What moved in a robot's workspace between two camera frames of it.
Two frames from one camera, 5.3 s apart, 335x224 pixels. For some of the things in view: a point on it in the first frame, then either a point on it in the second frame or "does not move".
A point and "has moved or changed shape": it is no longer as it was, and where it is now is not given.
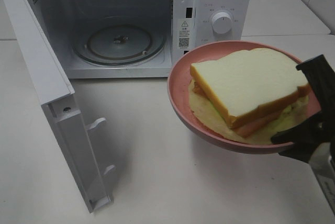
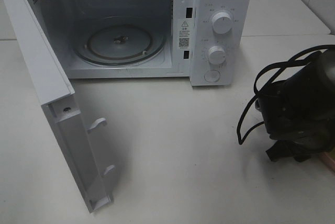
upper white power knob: (222, 24) does not move
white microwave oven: (74, 136) does not move
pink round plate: (179, 76) has moved or changed shape
